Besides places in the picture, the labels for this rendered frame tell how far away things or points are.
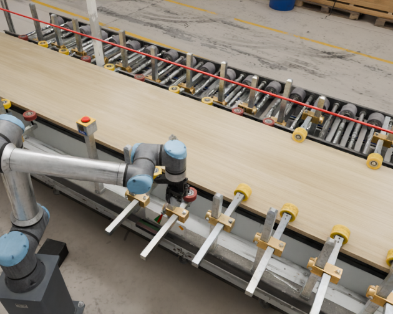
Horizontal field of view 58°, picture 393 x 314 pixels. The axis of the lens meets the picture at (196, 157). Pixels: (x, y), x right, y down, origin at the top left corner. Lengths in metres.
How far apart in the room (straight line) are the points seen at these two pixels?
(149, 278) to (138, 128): 1.05
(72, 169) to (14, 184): 0.42
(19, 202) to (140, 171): 0.69
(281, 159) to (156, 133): 0.79
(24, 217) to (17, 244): 0.13
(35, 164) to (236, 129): 1.33
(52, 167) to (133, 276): 1.43
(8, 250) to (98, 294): 0.93
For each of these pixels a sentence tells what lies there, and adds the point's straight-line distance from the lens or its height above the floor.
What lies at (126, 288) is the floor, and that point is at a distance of 2.62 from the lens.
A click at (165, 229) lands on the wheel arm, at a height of 0.86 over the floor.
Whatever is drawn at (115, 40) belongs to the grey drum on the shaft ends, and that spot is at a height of 0.85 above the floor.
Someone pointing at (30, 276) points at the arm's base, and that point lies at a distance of 2.00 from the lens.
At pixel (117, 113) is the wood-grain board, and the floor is 0.90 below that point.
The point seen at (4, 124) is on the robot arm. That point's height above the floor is 1.44.
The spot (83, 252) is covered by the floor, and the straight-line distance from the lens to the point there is 2.83.
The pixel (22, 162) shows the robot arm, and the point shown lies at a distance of 1.43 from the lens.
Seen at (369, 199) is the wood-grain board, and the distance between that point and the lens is 2.11.
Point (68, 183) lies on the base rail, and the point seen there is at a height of 0.68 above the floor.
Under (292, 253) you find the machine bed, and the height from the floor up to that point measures 0.68.
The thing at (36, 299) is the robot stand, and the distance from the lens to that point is 2.01.
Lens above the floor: 2.29
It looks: 42 degrees down
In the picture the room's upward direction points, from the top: 3 degrees clockwise
